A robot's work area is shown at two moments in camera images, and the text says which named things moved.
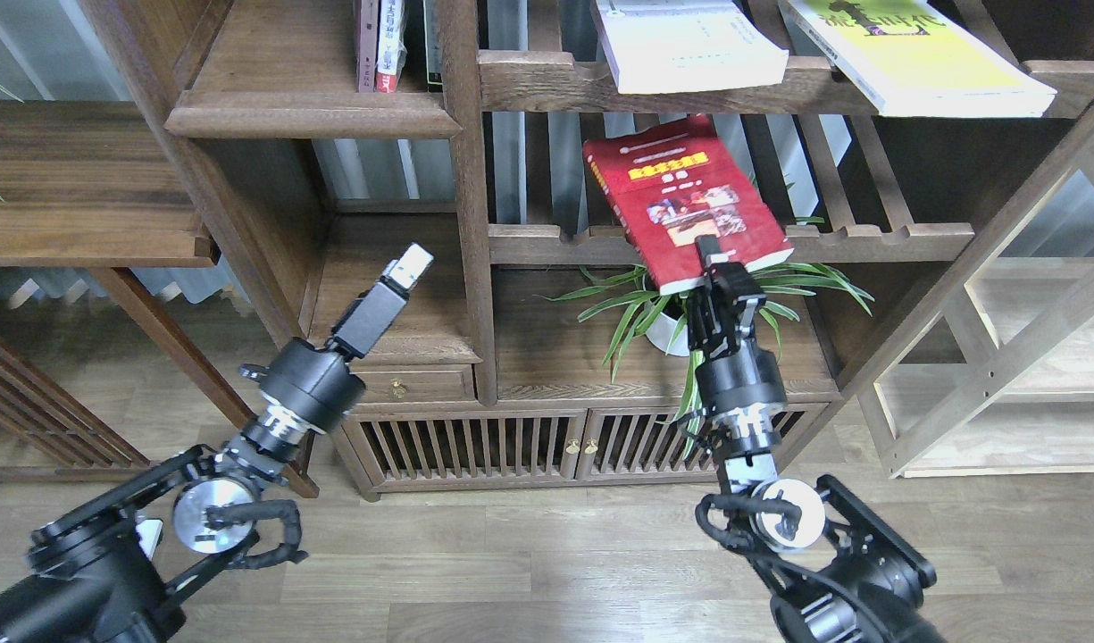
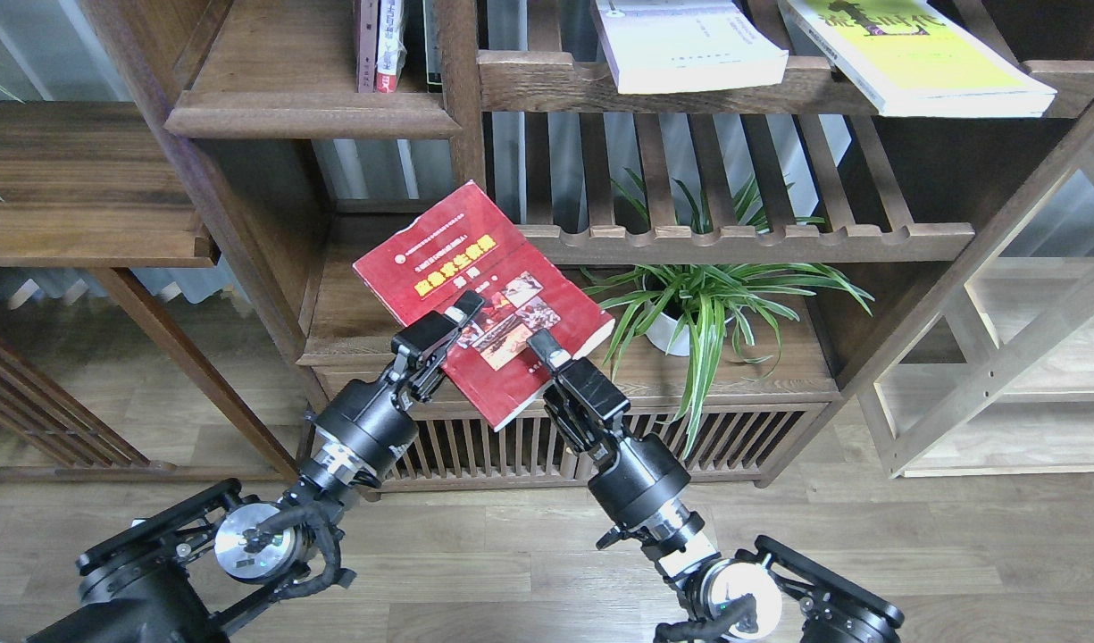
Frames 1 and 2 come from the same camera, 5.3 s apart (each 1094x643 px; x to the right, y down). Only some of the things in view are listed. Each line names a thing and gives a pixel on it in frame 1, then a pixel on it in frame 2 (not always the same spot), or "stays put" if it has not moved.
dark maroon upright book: x=368 y=45 stays put
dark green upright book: x=433 y=45 stays put
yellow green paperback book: x=916 y=60 stays put
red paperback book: x=674 y=183 to x=465 y=244
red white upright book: x=389 y=43 stays put
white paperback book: x=671 y=45 stays put
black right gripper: x=721 y=316 to x=583 y=405
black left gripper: x=372 y=311 to x=422 y=347
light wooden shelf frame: x=1012 y=369 stays put
